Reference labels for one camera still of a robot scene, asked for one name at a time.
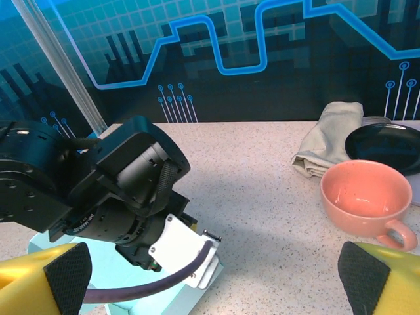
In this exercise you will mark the aluminium frame post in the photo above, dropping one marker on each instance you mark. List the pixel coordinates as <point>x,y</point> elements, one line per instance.
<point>60,59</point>

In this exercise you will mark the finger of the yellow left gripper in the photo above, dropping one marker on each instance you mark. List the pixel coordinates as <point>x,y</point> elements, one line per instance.
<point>193,226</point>

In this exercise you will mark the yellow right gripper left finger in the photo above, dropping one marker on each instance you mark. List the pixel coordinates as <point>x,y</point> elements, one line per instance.
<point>26,285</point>

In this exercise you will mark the beige folded cloth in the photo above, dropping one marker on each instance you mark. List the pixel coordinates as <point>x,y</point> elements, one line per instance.
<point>328,138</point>

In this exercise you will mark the orange ceramic cup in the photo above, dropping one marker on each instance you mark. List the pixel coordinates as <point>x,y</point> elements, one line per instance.
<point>364,197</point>

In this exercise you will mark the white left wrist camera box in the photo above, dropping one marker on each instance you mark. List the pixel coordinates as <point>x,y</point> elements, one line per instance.
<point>177,243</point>

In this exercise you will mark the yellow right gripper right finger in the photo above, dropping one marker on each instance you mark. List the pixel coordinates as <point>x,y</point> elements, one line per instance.
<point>403,285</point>

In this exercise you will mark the light blue paper box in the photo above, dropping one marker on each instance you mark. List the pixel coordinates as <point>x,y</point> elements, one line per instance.
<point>105,265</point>

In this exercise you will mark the black plate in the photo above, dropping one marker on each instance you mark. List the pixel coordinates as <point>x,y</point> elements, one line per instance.
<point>384,147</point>

